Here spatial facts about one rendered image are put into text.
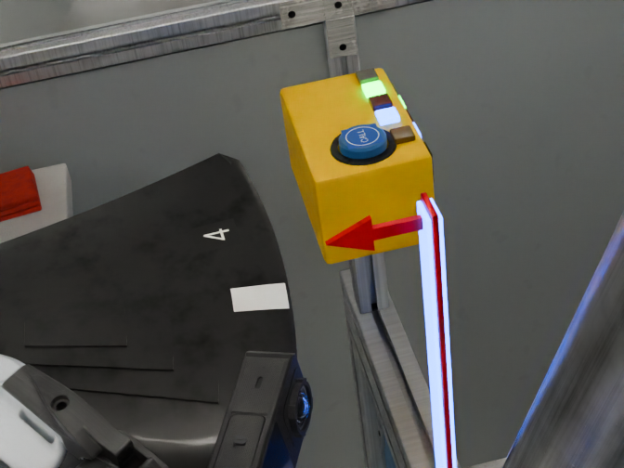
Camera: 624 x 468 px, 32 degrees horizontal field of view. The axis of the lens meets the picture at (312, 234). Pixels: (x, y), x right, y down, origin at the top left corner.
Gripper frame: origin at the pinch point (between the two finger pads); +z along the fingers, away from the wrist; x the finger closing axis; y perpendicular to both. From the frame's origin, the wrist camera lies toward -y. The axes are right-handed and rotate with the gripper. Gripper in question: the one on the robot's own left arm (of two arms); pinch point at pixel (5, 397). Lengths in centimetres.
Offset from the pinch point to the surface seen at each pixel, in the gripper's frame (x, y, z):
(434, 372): 14.7, -21.8, -9.5
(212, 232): 1.9, -15.8, 0.9
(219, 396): 4.2, -8.0, -6.6
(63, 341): 0.9, -4.6, 1.2
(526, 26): 38, -89, 27
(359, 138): 14.0, -38.1, 9.7
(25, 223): 35, -27, 55
